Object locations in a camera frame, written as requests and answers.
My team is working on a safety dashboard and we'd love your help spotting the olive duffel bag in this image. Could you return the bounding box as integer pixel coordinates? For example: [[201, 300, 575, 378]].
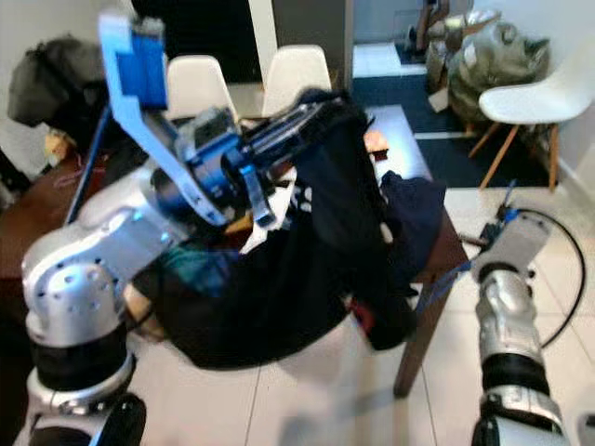
[[446, 20, 551, 126]]

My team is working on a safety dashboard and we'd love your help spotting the black soft bag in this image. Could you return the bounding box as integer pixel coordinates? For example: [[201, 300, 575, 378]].
[[46, 84, 112, 154]]

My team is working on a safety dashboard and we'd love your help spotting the small yellow toy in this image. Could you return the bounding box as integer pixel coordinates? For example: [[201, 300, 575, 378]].
[[46, 130, 73, 164]]

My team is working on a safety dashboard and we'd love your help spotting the dark brown wooden table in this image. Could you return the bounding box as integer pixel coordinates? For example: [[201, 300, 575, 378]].
[[0, 102, 470, 400]]

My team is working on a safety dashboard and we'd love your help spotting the purple wire hanger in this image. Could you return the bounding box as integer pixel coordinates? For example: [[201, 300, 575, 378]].
[[51, 158, 94, 187]]

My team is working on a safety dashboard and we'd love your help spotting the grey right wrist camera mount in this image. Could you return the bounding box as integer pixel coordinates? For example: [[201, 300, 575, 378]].
[[469, 218, 551, 284]]

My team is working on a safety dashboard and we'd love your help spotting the black printed t-shirt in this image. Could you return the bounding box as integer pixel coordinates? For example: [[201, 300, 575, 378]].
[[139, 88, 419, 373]]

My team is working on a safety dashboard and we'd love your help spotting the person in dark shorts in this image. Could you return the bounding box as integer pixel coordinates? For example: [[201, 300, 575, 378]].
[[407, 0, 447, 52]]

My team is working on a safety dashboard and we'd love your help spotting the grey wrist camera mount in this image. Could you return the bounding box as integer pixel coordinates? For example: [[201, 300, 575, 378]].
[[469, 218, 551, 284], [98, 11, 229, 229]]

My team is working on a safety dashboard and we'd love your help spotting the grey green backpack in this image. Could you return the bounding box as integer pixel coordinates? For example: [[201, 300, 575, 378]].
[[7, 35, 112, 126]]

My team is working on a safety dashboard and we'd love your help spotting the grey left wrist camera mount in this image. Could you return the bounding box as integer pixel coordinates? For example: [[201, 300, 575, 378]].
[[98, 11, 229, 229]]

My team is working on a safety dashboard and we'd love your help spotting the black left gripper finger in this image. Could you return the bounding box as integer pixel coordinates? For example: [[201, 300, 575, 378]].
[[242, 98, 340, 150], [251, 116, 338, 177]]

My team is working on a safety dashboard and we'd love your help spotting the dark blue garment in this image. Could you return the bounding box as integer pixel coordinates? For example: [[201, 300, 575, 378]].
[[379, 172, 447, 294]]

